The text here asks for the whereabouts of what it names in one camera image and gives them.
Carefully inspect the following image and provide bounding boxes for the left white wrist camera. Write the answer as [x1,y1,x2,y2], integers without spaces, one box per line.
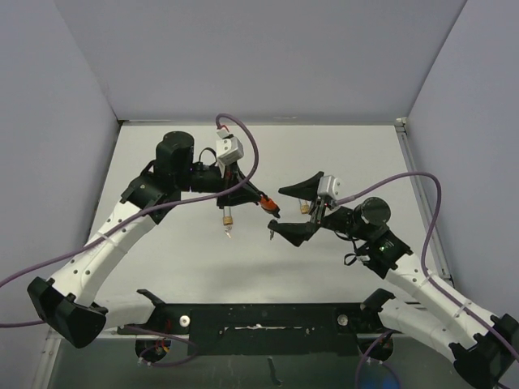
[216,129,244,168]

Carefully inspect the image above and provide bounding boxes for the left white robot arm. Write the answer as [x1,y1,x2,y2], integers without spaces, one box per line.
[28,127,260,348]

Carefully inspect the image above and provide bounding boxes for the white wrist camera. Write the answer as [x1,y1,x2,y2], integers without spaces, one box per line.
[216,129,244,168]
[317,175,344,208]

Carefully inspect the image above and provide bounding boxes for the orange black padlock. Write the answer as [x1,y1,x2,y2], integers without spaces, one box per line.
[259,194,281,219]

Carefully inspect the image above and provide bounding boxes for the brass padlock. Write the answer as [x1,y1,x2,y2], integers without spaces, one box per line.
[299,199,310,214]
[222,207,234,227]

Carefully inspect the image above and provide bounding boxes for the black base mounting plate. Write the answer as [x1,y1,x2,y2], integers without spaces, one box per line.
[135,289,394,363]

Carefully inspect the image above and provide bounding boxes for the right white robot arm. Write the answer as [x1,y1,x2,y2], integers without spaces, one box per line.
[268,172,518,388]

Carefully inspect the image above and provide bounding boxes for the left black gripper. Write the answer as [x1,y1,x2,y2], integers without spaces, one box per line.
[176,160,261,210]

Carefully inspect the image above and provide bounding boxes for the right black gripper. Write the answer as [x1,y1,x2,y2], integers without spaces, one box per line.
[268,172,371,244]

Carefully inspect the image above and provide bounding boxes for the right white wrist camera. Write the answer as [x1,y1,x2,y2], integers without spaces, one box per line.
[317,175,344,208]

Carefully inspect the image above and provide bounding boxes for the aluminium frame rail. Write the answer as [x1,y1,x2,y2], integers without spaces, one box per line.
[394,117,455,287]

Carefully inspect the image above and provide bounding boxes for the left small keys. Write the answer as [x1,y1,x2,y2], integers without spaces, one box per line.
[224,225,232,238]

